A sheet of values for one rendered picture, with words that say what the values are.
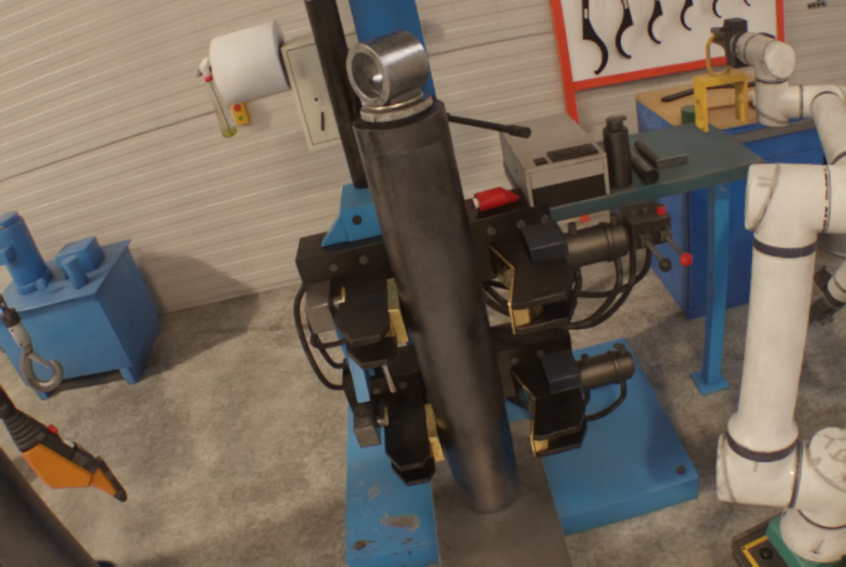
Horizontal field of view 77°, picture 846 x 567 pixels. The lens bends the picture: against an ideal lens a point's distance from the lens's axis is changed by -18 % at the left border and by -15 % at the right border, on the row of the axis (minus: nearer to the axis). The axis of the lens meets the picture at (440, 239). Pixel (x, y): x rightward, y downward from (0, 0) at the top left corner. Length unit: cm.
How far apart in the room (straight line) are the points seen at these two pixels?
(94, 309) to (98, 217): 79
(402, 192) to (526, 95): 224
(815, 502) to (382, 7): 162
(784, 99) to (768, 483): 90
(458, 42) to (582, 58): 70
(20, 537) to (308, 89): 170
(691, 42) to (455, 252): 261
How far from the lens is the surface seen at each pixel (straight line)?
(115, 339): 359
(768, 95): 164
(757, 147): 279
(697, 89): 189
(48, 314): 367
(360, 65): 145
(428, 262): 148
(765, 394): 126
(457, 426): 183
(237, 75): 227
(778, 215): 110
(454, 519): 216
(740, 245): 297
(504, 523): 212
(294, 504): 260
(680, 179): 189
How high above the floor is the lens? 187
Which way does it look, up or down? 28 degrees down
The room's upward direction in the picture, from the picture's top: 13 degrees counter-clockwise
